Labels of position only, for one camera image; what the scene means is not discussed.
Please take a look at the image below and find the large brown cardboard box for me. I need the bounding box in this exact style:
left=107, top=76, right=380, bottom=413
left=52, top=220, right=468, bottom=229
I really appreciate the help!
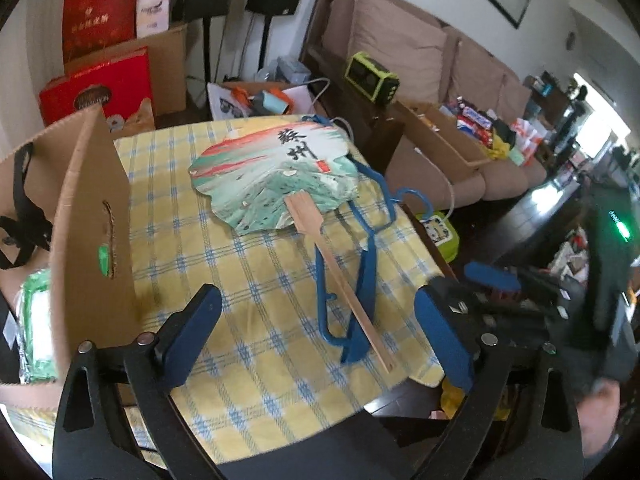
left=64, top=24, right=186, bottom=116

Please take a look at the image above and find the red tea gift bag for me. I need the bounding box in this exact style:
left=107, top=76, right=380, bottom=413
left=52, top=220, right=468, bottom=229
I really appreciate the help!
left=62, top=0, right=137, bottom=63

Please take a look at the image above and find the person right hand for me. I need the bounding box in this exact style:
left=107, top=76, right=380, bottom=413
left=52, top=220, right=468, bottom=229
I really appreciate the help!
left=577, top=379, right=620, bottom=458

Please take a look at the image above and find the black strap with clip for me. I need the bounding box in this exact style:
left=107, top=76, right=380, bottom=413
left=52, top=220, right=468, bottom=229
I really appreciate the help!
left=0, top=142, right=54, bottom=271

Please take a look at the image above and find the yellow plaid tablecloth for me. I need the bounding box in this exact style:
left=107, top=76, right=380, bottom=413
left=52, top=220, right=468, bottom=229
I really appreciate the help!
left=4, top=114, right=446, bottom=466

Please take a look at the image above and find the cardboard tray with snacks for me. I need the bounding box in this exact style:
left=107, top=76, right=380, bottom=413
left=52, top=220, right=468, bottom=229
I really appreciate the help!
left=394, top=98, right=544, bottom=181

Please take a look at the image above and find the green wet wipes box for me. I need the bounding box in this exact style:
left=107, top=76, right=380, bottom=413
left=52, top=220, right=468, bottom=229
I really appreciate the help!
left=418, top=211, right=460, bottom=263

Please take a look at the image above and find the pink tissue pack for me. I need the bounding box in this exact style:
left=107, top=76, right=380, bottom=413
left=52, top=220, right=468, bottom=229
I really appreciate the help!
left=136, top=0, right=170, bottom=38

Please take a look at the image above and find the green desiccant bead pack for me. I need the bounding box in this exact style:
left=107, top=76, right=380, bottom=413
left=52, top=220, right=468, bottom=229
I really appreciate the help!
left=16, top=268, right=58, bottom=385

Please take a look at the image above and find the red chocolate gift box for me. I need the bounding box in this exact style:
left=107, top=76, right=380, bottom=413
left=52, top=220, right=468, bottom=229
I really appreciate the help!
left=38, top=48, right=155, bottom=136

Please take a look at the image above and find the green portable radio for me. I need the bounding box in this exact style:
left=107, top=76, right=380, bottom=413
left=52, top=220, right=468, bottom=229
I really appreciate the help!
left=345, top=51, right=400, bottom=107

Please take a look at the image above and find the painted paper hand fan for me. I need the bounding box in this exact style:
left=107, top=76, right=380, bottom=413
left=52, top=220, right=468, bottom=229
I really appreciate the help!
left=189, top=119, right=394, bottom=370

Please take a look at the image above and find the teal and orange device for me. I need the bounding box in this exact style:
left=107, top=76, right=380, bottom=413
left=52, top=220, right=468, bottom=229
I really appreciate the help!
left=231, top=87, right=294, bottom=116

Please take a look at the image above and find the black pouch with label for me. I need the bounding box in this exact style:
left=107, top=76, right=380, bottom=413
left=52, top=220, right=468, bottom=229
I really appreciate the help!
left=0, top=294, right=21, bottom=384

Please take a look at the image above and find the blue plastic clothes hanger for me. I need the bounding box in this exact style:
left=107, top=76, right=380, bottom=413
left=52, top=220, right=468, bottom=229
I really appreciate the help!
left=299, top=114, right=435, bottom=365

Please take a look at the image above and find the open cardboard box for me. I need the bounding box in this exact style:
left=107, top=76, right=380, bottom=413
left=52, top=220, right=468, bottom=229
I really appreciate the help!
left=1, top=105, right=141, bottom=411

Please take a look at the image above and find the brown sofa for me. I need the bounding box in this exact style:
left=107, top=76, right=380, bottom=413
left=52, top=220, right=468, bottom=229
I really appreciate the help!
left=300, top=0, right=530, bottom=210

